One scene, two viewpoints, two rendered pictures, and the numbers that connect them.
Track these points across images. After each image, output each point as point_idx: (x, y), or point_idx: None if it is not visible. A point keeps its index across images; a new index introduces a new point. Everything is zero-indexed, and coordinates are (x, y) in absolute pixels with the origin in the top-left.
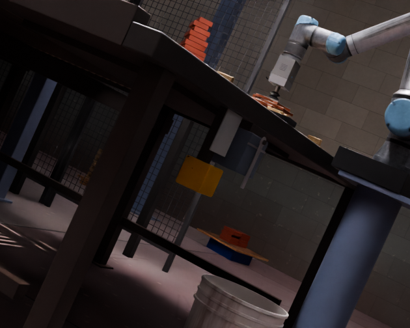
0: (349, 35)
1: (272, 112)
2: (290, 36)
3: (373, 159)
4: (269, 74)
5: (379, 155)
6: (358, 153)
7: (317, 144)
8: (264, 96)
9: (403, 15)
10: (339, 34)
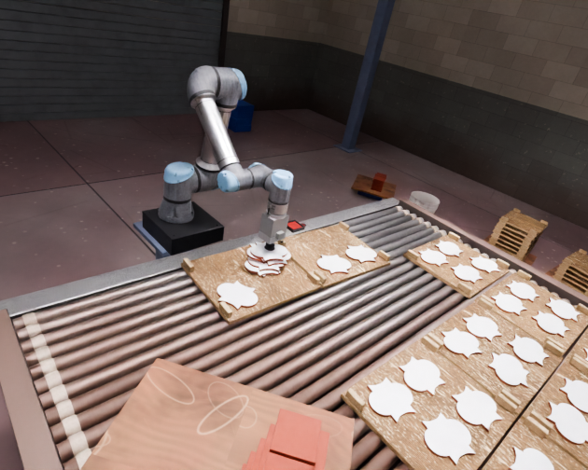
0: (236, 158)
1: (313, 218)
2: (288, 198)
3: (192, 217)
4: (283, 236)
5: (193, 212)
6: (215, 219)
7: (197, 258)
8: (283, 246)
9: (217, 107)
10: (259, 163)
